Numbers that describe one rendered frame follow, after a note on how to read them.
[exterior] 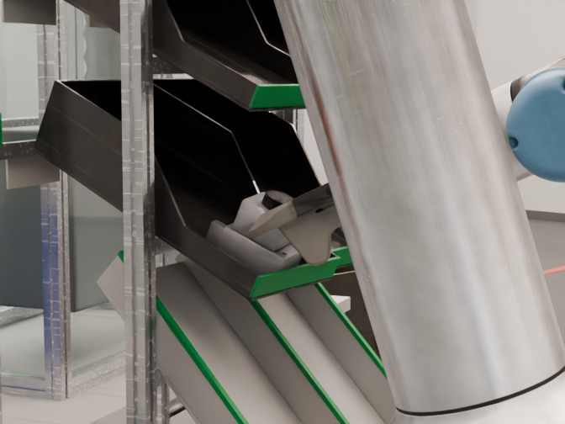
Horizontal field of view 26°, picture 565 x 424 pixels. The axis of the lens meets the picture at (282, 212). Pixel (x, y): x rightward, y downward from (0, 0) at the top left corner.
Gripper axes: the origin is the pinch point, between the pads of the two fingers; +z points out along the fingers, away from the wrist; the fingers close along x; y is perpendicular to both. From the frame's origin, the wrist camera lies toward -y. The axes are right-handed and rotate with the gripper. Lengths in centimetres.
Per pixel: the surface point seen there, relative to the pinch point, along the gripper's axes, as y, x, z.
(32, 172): -14.2, 2.3, 24.4
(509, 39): -74, 1003, 244
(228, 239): 0.2, -2.8, 4.0
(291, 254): 3.7, -1.2, -0.2
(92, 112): -15.6, -2.8, 11.6
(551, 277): 101, 685, 199
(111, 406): 15, 55, 70
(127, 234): -3.9, -7.6, 10.3
